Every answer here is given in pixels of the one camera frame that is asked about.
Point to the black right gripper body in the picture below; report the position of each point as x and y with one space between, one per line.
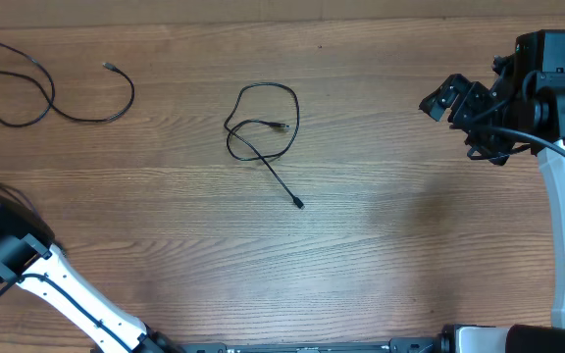
473 106

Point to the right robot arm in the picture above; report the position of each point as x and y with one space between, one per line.
523 111

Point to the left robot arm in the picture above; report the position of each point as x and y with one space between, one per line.
32 261

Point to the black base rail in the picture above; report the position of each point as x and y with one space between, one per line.
307 348

